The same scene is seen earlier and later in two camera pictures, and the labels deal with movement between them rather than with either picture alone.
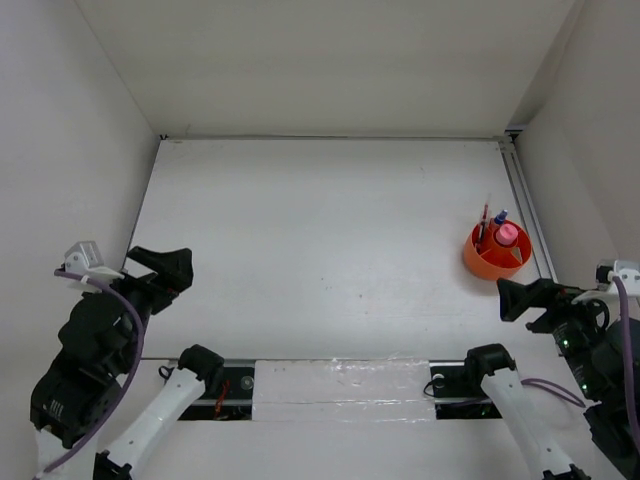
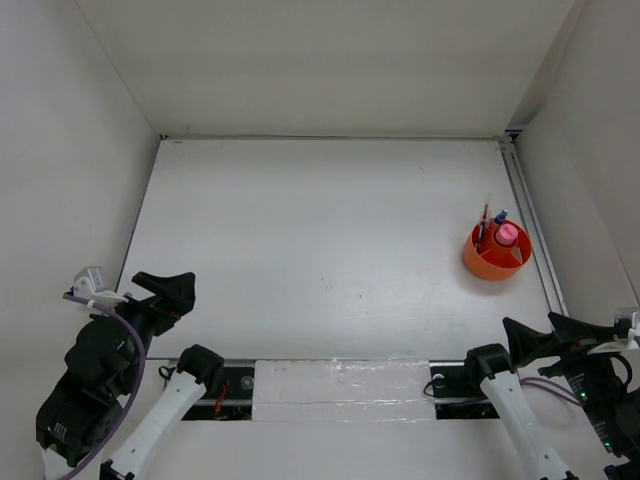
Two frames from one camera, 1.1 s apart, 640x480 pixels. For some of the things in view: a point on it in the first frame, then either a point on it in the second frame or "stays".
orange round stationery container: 486,258 stays
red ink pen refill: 481,227 stays
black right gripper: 516,298 -> 527,343
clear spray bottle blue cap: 500,218 stays
